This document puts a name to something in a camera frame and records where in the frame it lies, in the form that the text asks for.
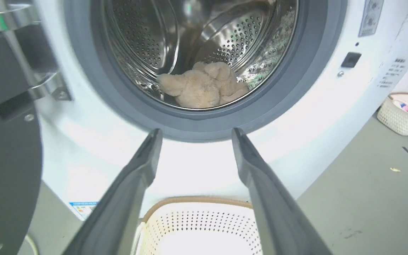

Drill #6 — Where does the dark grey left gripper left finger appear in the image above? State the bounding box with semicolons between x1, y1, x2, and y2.
62;128;163;255

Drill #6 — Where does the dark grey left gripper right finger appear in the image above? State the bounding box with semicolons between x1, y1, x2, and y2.
231;127;333;255

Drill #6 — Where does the beige plush teddy bear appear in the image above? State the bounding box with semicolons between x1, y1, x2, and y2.
158;61;249;109

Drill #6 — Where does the white perforated laundry basket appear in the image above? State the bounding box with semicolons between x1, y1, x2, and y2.
132;196;263;255

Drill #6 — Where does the white front-load washing machine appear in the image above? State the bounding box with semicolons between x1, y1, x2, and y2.
34;0;408;222

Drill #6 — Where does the dark washing machine door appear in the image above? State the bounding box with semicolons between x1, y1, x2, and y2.
0;0;73;255

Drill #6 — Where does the white woven basket with clothes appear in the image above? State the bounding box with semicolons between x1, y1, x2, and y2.
377;92;408;136

